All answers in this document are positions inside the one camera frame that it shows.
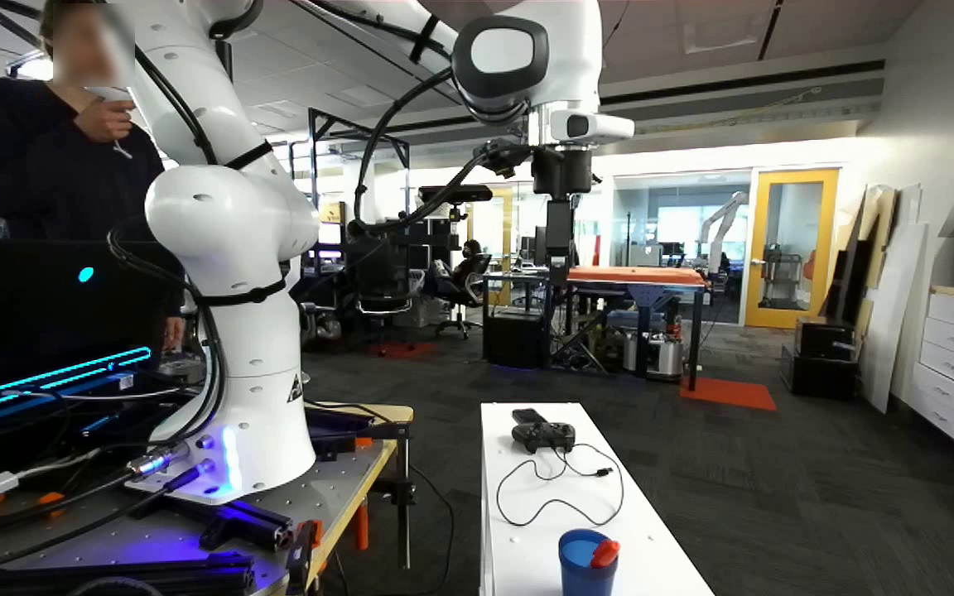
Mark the cyan lit bar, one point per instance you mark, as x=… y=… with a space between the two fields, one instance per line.
x=57 y=378

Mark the tall white board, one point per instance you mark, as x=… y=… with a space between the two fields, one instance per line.
x=894 y=300

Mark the black box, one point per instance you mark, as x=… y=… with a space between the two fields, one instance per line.
x=825 y=370

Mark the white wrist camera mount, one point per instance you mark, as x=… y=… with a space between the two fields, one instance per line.
x=597 y=127

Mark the metal breadboard robot platform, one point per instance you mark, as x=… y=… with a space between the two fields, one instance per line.
x=148 y=541

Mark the red floor mat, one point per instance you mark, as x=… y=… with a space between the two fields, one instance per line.
x=405 y=349

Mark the black laptop screen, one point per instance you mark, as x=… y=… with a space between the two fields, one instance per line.
x=46 y=302

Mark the orange top table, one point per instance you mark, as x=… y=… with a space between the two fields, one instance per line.
x=638 y=277

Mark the orange floor mat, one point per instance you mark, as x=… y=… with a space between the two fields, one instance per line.
x=731 y=396

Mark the black low cabinet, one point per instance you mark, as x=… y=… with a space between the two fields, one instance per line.
x=513 y=327

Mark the black stereo camera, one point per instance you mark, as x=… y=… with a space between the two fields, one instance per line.
x=453 y=193

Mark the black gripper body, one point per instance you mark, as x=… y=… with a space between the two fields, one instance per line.
x=563 y=173

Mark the blue plastic cup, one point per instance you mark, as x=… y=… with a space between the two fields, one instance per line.
x=581 y=568

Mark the tall wooden board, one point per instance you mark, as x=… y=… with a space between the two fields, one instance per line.
x=856 y=249

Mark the pen with orange cap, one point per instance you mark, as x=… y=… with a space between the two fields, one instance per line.
x=606 y=554

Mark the black handheld device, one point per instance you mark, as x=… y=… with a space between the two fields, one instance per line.
x=545 y=433

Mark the yellow framed door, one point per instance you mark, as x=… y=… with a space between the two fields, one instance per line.
x=792 y=249

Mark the person in black sweater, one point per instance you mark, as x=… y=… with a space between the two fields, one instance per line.
x=46 y=168

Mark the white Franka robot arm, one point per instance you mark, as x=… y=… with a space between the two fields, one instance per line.
x=233 y=232

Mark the black office chair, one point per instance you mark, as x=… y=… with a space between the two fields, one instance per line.
x=377 y=277

